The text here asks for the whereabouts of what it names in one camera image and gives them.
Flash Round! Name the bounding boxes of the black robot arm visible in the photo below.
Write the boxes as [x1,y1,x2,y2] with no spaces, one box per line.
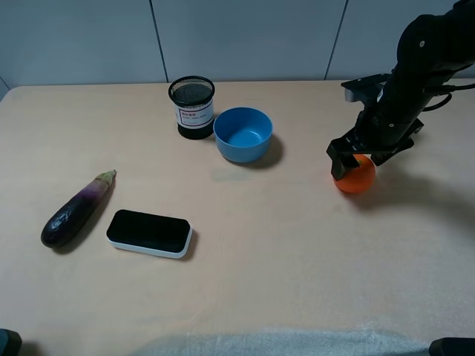
[327,1,474,181]

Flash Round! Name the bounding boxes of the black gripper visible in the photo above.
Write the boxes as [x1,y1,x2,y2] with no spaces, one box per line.
[327,111,424,181]

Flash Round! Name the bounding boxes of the grey cloth at bottom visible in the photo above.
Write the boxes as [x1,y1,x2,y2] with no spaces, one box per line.
[133,329,430,355]

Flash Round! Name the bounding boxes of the dark object bottom left corner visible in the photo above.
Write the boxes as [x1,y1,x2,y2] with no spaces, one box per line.
[0,329,22,356]

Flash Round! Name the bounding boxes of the orange mandarin fruit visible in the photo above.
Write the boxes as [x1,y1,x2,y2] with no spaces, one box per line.
[333,154,376,194]

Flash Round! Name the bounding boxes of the blue plastic bowl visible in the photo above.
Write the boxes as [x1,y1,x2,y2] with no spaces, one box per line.
[213,107,273,163]

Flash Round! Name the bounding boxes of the black white board eraser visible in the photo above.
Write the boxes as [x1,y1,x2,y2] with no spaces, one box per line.
[106,209,193,260]

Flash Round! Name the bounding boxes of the black camera bracket on wrist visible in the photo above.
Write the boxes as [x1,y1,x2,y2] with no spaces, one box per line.
[341,73,390,105]

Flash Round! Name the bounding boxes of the dark object bottom right corner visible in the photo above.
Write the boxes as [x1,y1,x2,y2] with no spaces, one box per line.
[428,337,475,356]

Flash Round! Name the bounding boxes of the purple eggplant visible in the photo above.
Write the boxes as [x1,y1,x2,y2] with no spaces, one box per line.
[41,170,117,249]

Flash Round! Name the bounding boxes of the black mesh pen holder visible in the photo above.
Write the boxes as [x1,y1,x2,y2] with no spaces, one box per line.
[168,76,215,140]

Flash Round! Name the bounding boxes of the black cable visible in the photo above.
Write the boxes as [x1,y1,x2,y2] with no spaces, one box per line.
[422,83,475,112]

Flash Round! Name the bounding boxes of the dark object corner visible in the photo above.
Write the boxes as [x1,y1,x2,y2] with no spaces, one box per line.
[428,337,475,356]
[0,329,22,356]

